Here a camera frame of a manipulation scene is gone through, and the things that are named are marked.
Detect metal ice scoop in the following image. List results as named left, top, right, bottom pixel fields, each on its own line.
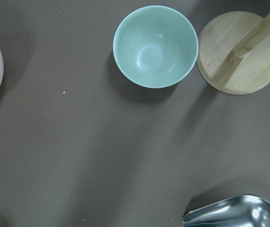
left=183, top=194, right=270, bottom=227

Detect mint green bowl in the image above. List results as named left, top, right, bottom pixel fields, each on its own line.
left=113, top=5, right=199, bottom=88

